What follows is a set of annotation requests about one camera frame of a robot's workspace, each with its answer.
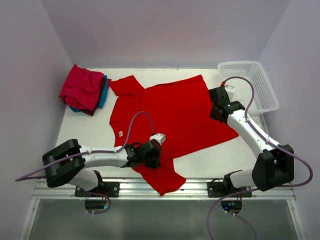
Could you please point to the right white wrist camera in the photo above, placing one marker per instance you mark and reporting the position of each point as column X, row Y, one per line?
column 230, row 90

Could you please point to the folded teal t shirt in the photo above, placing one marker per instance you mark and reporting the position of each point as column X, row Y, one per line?
column 75, row 110

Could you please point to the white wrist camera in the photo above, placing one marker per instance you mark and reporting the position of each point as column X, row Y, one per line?
column 159, row 137
column 230, row 90

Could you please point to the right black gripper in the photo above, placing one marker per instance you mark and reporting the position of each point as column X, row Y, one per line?
column 216, row 113

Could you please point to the folded maroon t shirt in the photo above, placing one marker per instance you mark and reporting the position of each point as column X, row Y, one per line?
column 102, row 97

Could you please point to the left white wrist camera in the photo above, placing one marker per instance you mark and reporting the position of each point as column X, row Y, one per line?
column 159, row 137

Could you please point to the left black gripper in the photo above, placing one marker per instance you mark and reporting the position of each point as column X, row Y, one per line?
column 155, row 155

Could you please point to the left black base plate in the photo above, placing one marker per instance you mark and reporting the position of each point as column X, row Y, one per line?
column 106, row 188

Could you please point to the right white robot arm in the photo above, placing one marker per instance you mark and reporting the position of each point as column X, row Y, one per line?
column 273, row 167

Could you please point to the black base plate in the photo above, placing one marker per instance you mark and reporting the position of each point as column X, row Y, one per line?
column 106, row 188
column 219, row 187

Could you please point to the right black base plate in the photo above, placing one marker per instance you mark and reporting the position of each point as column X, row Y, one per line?
column 219, row 187

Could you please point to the bright red t shirt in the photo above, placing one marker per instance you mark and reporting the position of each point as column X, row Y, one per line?
column 180, row 110

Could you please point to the aluminium mounting rail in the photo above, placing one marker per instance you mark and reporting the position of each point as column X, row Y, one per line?
column 139, row 189

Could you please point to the folded magenta t shirt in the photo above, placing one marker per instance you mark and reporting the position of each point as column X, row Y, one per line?
column 81, row 89

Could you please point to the white plastic basket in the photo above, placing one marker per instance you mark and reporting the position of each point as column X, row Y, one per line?
column 252, row 86

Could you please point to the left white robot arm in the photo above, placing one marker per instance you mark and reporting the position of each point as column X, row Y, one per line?
column 68, row 163

